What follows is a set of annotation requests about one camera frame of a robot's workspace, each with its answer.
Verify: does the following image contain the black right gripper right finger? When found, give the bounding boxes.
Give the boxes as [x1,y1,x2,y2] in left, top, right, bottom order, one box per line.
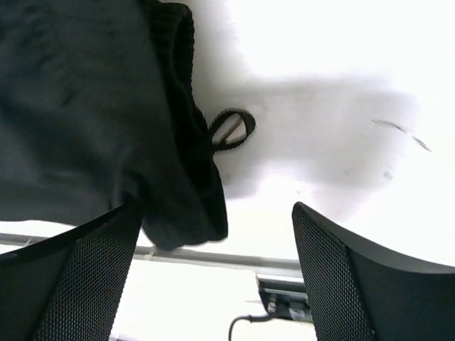
[291,202,454,341]

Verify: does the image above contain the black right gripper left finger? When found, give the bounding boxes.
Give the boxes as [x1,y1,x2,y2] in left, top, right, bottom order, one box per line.
[1,205,141,341]

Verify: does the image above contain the black shorts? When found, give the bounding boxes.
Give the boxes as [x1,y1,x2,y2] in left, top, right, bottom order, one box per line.
[1,1,256,251]

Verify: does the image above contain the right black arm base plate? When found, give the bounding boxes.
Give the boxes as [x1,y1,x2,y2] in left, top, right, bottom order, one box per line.
[229,273,314,341]

